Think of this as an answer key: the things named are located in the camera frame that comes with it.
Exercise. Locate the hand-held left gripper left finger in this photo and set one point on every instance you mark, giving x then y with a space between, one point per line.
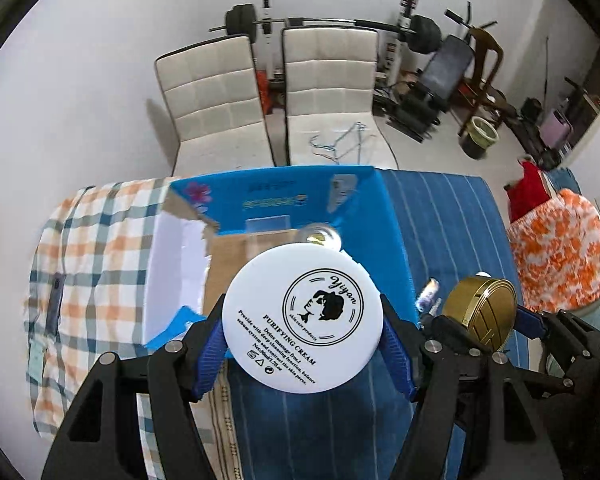
211 355

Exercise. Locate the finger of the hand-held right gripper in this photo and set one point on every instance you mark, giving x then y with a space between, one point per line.
452 330
530 322

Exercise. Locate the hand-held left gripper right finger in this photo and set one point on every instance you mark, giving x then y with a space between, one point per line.
399 355

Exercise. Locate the gold round jar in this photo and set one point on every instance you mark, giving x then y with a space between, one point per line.
480 307

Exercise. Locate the white round cream jar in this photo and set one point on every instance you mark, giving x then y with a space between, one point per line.
302 317

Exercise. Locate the blue cardboard box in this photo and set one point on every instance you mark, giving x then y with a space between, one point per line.
280 195

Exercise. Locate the small clear tube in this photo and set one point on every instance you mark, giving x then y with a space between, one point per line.
428 294

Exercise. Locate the beige striped cloth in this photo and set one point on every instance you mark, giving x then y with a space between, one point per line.
226 425

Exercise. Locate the orange white patterned cloth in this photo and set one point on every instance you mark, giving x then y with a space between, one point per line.
560 250

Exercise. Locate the blue striped cloth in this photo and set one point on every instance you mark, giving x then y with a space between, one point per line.
445 225

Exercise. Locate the red cloth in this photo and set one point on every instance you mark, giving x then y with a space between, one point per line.
527 190

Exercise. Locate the small clear jar gold lid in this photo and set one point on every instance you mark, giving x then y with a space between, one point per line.
320 236

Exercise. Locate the orange blue plaid cloth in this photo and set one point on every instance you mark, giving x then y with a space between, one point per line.
95 260

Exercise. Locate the green rimmed pot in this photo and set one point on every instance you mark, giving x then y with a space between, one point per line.
480 135

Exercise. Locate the purple appliance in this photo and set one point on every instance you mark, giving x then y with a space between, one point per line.
555 129

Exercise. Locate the black weight bench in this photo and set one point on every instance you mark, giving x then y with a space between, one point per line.
445 72

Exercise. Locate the white padded chair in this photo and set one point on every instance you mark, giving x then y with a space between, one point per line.
330 75
212 90

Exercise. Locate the brown wooden chair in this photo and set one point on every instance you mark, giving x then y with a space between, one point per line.
490 60

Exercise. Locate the black barbell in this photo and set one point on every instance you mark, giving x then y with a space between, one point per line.
330 21

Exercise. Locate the white stick vacuum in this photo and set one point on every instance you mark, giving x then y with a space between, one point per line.
266 15

